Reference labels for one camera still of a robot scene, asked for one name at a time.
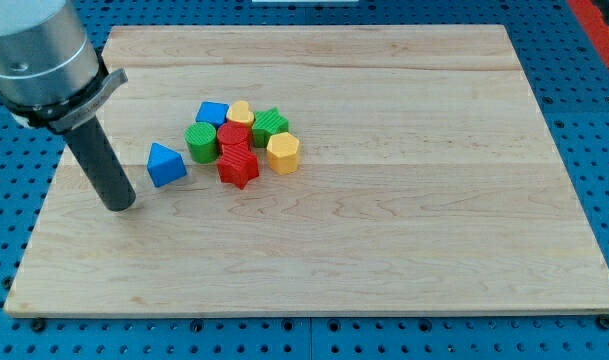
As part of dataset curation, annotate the red cylinder block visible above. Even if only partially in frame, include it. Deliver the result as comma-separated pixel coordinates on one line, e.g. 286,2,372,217
216,122,250,152

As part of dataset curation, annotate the yellow heart block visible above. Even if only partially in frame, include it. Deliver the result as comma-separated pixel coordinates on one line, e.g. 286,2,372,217
225,100,255,128

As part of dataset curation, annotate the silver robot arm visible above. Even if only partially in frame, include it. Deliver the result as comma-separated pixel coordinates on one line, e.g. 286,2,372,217
0,0,136,211

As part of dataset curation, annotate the blue square block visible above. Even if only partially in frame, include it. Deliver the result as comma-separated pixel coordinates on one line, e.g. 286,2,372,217
195,101,229,128

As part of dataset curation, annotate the light wooden board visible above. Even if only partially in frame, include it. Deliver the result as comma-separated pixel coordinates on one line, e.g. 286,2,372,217
5,25,609,319

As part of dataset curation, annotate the blue triangle block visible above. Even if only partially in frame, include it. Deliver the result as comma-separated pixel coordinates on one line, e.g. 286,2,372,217
146,142,187,188

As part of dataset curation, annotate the green cylinder block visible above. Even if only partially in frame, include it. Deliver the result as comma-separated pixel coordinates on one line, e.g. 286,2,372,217
184,122,219,164

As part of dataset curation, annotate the black and grey tool clamp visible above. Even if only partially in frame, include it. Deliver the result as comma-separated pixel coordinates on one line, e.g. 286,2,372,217
0,49,128,134

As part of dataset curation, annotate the yellow hexagon block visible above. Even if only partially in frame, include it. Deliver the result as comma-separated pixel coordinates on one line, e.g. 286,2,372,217
266,132,300,175

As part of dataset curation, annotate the red star block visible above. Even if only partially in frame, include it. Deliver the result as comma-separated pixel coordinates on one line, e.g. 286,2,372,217
216,145,259,189

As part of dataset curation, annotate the green star block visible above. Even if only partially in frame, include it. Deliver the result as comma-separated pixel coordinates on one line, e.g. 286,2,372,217
252,107,289,148

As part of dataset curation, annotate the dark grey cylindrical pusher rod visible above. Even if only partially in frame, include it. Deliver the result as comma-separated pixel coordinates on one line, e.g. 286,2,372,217
64,117,136,212

